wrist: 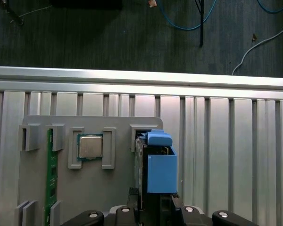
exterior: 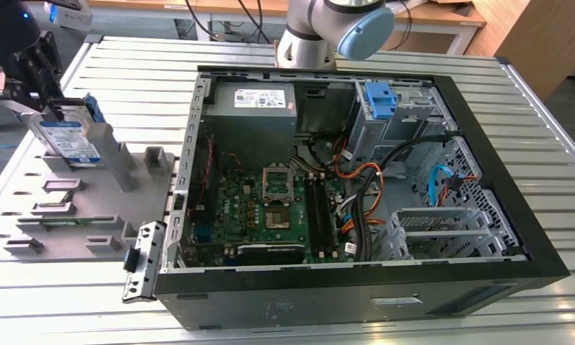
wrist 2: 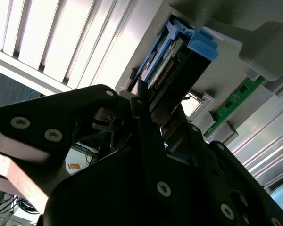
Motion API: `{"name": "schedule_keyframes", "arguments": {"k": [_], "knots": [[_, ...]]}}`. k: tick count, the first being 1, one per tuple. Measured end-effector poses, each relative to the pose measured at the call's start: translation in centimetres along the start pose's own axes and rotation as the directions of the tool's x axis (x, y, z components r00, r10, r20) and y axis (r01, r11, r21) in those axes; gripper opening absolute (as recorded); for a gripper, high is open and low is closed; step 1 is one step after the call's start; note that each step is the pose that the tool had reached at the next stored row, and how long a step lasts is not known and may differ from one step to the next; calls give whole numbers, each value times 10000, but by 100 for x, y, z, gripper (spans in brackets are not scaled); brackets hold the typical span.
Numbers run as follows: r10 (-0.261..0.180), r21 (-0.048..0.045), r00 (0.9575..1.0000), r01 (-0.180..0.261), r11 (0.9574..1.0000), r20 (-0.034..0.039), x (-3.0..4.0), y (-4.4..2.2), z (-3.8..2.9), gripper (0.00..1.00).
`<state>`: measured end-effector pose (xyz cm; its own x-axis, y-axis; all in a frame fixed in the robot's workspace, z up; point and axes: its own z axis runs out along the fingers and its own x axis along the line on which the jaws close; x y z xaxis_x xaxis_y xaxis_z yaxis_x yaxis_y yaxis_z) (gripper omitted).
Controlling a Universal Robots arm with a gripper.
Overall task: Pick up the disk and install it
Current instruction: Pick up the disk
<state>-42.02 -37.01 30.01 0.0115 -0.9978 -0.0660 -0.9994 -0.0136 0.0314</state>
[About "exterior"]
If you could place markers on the green motherboard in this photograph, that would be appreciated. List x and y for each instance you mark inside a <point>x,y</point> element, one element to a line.
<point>232,203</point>

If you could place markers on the wooden desk white frame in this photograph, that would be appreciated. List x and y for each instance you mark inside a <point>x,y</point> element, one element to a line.
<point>450,18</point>
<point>133,3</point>

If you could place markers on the silver CPU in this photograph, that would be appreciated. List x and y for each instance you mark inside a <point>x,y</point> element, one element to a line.
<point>57,197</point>

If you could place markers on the grey parts rack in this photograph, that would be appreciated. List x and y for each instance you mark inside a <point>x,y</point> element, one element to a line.
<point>105,205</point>

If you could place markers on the black PC case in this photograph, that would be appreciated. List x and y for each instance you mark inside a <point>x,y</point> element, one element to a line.
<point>316,298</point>

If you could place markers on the blue plastic drive latch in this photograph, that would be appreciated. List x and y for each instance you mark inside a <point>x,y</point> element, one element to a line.
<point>380,104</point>

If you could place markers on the grey power supply unit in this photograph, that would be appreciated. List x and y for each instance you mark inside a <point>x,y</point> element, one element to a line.
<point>248,133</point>

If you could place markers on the black graphics card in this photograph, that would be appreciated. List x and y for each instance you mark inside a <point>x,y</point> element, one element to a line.
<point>268,253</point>

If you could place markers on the green RAM stick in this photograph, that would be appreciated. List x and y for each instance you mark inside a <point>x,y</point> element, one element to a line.
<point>76,222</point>

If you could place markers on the metal expansion slot bracket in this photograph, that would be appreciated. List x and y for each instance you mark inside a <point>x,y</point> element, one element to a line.
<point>145,258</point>

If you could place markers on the CPU socket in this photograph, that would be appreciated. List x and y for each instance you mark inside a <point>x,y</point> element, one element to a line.
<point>279,220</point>

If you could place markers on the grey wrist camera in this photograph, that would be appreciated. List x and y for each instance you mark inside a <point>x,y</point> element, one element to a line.
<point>73,18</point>

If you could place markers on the silver optical drive cage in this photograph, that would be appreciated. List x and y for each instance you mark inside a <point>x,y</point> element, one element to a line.
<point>412,118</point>

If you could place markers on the silver disk bay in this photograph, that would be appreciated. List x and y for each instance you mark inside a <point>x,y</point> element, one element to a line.
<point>440,235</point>

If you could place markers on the hard disk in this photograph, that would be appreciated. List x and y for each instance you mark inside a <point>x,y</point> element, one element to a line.
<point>66,140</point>

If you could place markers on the wooden cabinet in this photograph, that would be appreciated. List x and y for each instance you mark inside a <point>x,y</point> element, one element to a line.
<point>546,43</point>

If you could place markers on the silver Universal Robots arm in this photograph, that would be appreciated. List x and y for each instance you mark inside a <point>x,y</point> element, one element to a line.
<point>307,46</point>

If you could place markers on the black RAM slot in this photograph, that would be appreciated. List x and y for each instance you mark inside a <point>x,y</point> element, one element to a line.
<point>315,215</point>
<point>327,215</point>

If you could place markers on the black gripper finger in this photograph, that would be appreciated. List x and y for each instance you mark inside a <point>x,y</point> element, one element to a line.
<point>40,61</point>
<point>13,93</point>

